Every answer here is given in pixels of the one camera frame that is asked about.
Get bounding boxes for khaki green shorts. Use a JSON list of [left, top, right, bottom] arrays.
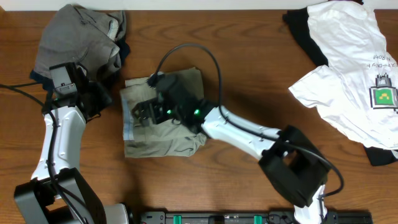
[[119, 77, 207, 158]]

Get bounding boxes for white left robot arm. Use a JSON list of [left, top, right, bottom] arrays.
[[14, 62, 132, 223]]

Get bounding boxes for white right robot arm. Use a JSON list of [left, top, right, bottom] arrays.
[[131, 74, 331, 223]]

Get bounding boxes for folded navy garment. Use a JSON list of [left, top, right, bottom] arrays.
[[29, 37, 131, 91]]

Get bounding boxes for folded grey shorts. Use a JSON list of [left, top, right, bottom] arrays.
[[34, 4, 127, 81]]

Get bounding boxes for black garment under t-shirt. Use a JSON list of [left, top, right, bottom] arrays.
[[282, 0, 398, 167]]

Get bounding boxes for white printed t-shirt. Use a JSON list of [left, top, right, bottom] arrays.
[[288, 0, 398, 150]]

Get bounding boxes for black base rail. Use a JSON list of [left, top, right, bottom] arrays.
[[139, 211, 373, 224]]

